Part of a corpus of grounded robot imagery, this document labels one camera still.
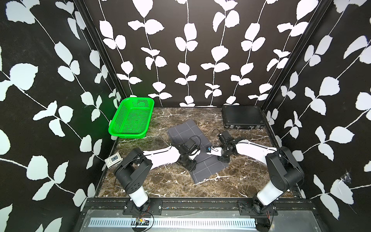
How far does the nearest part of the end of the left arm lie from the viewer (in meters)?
0.66

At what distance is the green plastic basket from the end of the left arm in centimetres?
37

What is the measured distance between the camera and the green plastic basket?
1.01m
